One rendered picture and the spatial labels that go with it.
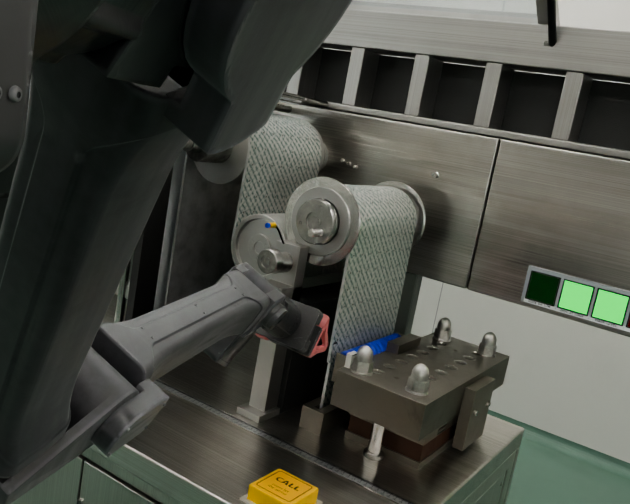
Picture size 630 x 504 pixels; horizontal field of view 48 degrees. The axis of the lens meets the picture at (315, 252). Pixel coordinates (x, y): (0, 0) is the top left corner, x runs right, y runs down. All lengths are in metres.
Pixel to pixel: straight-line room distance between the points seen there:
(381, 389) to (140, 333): 0.57
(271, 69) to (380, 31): 1.29
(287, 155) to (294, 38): 1.11
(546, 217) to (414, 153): 0.30
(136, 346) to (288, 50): 0.38
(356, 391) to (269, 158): 0.46
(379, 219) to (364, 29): 0.49
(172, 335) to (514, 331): 3.31
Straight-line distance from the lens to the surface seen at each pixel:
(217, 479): 1.04
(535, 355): 3.86
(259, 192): 1.31
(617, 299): 1.34
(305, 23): 0.25
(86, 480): 1.24
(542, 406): 3.91
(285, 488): 1.00
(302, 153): 1.40
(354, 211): 1.13
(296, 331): 1.02
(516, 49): 1.41
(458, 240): 1.42
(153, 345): 0.61
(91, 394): 0.53
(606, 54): 1.37
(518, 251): 1.38
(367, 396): 1.12
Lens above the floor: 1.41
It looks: 10 degrees down
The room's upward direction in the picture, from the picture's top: 10 degrees clockwise
